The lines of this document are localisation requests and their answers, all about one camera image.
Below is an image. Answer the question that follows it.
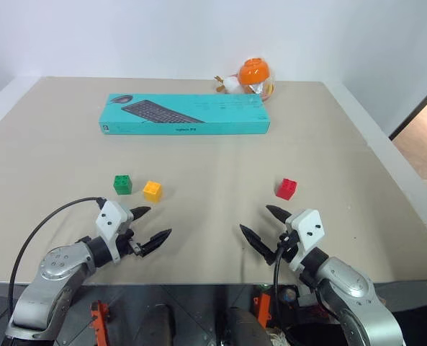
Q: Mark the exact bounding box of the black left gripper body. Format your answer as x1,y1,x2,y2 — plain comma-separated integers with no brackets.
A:
116,227,144,257

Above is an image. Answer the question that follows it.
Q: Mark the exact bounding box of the orange toy in plastic bag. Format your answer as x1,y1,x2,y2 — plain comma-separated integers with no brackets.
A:
213,57,276,104

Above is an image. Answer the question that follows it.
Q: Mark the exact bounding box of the green toy block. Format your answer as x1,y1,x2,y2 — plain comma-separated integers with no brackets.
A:
112,174,133,195

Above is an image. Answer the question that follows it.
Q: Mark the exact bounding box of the teal keyboard box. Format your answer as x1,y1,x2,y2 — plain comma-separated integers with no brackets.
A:
99,93,272,136

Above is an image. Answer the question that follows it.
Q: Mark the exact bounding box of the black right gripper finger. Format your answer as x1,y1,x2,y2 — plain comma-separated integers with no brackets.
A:
239,223,276,267
265,204,293,226

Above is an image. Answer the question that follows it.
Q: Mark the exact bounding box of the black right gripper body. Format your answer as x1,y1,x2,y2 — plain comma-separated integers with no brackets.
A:
266,233,300,267

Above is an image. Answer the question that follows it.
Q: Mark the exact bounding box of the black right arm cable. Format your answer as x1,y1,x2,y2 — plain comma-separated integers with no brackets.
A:
272,236,289,329

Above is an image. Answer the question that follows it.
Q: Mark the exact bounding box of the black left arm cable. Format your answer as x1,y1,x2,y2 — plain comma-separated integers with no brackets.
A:
7,196,106,318

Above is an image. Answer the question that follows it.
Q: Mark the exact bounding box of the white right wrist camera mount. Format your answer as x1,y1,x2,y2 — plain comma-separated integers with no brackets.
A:
284,209,324,273

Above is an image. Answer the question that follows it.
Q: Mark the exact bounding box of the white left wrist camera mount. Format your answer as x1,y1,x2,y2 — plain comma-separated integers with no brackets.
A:
95,200,134,263

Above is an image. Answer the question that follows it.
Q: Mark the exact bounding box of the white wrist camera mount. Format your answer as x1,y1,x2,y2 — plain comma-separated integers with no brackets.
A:
95,200,134,263
284,209,324,273

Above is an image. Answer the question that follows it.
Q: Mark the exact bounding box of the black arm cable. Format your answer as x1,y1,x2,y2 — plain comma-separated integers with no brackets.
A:
7,196,106,318
272,236,289,329

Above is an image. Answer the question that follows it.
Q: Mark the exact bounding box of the orange clamp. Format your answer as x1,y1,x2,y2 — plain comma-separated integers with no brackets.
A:
90,300,109,346
253,292,272,329

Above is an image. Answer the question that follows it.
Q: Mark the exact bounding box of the red toy block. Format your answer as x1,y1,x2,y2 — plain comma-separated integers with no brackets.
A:
275,178,297,200

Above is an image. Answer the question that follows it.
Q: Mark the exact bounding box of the yellow toy block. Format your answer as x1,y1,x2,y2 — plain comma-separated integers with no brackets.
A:
142,180,163,203

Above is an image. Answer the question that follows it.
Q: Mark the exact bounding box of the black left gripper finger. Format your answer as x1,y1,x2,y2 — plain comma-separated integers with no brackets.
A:
138,228,173,257
128,205,152,223

